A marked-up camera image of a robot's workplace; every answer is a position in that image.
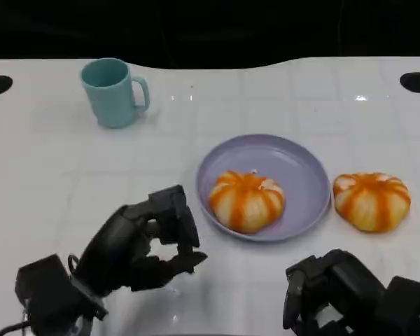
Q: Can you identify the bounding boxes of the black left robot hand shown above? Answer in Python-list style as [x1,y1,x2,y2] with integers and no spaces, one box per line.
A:
[72,185,209,298]

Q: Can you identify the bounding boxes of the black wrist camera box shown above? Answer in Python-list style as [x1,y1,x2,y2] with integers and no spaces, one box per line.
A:
[14,253,110,336]
[381,275,420,336]

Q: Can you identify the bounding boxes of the pale green mug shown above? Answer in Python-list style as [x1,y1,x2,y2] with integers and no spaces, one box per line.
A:
[79,57,151,130]

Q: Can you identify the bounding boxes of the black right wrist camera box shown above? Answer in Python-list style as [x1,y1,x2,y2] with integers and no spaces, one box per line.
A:
[381,275,420,336]

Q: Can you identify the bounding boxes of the lilac plate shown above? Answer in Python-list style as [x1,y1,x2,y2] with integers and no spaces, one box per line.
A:
[195,134,332,244]

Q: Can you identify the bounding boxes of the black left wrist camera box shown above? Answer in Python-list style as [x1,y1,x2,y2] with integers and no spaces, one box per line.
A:
[14,253,110,336]

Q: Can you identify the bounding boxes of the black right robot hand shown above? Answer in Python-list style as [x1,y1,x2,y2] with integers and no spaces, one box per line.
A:
[281,248,393,336]

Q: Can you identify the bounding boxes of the short black looped cable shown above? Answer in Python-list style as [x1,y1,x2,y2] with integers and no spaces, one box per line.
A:
[67,253,81,276]

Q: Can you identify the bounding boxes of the long black arm cable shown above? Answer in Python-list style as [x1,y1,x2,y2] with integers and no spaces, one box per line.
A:
[0,297,34,336]

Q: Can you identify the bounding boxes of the orange white toy bread roll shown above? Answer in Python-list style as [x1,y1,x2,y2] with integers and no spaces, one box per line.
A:
[208,169,286,235]
[332,171,412,233]

